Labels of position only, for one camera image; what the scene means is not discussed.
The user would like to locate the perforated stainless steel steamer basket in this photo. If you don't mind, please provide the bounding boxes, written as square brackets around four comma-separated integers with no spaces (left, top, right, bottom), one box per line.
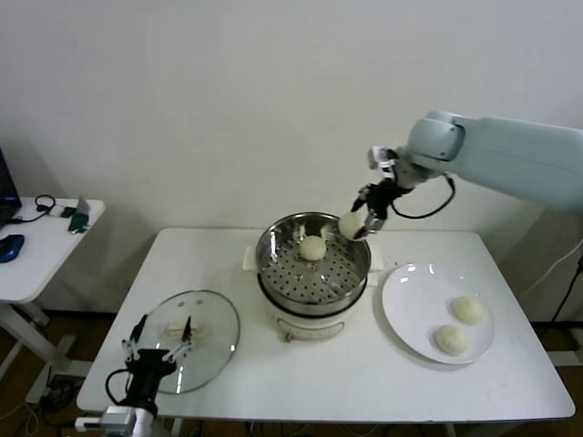
[253,211,373,319]

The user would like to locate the white wall cable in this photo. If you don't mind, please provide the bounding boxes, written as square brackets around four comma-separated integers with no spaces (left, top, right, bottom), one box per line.
[523,236,583,295]

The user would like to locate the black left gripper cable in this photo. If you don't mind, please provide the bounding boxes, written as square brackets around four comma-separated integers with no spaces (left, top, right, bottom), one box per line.
[106,367,133,404]

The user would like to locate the right wrist camera unit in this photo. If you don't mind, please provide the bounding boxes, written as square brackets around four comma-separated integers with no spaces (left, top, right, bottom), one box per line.
[367,145,397,181]

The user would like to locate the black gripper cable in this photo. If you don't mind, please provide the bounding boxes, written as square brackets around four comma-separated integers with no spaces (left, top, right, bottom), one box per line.
[106,367,133,404]
[390,175,456,220]

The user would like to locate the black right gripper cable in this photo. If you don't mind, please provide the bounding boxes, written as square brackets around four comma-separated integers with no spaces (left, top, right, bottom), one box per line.
[390,175,456,220]

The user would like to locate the white electric cooking pot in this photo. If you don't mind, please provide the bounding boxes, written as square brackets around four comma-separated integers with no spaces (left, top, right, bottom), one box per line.
[242,244,384,344]

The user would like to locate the round glass pot lid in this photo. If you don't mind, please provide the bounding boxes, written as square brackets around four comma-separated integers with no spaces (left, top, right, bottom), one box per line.
[136,290,241,395]

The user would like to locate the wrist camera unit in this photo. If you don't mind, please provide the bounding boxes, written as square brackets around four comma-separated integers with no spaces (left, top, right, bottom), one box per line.
[75,416,108,432]
[367,145,397,181]

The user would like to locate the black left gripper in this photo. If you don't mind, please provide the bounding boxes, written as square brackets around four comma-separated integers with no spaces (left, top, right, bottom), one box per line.
[120,314,193,406]

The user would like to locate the left wrist camera unit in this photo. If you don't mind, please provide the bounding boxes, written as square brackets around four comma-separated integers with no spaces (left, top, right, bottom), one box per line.
[75,416,108,432]

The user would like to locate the white side table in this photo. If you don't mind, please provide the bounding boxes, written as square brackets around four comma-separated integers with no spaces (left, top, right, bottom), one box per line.
[0,198,107,406]

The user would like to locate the white floor power strip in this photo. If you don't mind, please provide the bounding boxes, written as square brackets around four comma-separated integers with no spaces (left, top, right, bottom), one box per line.
[39,375,86,406]

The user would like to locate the black wall cable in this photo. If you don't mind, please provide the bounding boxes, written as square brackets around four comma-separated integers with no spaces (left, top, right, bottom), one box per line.
[548,252,583,324]

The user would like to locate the dark laptop computer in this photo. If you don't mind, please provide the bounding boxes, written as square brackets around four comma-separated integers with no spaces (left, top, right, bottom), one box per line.
[0,146,23,229]

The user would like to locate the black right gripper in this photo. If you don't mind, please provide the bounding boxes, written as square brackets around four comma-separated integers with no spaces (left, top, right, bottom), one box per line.
[350,178,403,241]

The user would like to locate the large white round plate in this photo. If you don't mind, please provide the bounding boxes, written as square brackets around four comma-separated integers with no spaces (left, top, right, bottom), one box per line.
[381,262,496,365]

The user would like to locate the blue computer mouse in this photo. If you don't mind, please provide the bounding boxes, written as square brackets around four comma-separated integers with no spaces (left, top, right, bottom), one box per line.
[0,234,26,264]

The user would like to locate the black looped thin cable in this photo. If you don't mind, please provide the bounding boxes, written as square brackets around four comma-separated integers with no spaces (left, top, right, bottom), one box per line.
[8,195,58,227]

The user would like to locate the white steamed baozi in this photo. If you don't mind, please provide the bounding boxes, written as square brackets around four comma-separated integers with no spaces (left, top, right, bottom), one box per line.
[299,235,327,262]
[450,294,486,326]
[432,323,469,356]
[339,212,368,241]

